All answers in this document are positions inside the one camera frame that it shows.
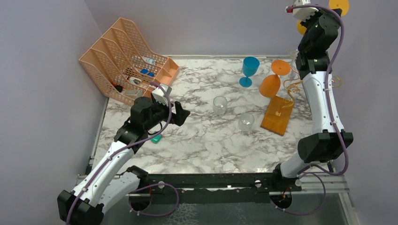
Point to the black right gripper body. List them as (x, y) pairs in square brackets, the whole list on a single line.
[(309, 23)]

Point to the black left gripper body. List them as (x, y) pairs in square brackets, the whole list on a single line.
[(161, 113)]

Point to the yellow plastic wine glass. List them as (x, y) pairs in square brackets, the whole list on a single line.
[(344, 5)]

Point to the clear wine glass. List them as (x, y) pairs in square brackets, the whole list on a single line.
[(294, 73)]

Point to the clear tumbler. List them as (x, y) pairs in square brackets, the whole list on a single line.
[(219, 105), (245, 123)]

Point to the orange plastic wine glass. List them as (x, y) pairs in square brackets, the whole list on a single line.
[(271, 84)]

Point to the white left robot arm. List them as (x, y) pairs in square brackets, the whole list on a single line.
[(90, 200)]

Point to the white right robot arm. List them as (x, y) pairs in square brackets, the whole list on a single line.
[(329, 139)]

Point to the blue plastic wine glass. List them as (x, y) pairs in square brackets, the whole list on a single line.
[(249, 68)]

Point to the wooden rack base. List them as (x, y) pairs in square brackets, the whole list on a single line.
[(277, 115)]

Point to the green small box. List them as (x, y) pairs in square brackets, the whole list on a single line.
[(156, 139)]

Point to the grey box in organizer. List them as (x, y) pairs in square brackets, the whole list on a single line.
[(133, 93)]

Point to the blue item in organizer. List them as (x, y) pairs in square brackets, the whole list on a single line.
[(147, 72)]

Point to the peach plastic file organizer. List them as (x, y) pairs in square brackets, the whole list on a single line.
[(115, 60)]

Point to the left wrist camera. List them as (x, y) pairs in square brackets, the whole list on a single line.
[(160, 96)]

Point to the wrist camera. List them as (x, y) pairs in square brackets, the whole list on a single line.
[(160, 96), (302, 14)]

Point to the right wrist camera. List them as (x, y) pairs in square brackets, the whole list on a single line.
[(302, 14)]

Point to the gold wire glass rack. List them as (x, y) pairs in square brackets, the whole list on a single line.
[(291, 87)]

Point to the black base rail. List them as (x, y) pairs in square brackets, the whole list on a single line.
[(206, 188)]

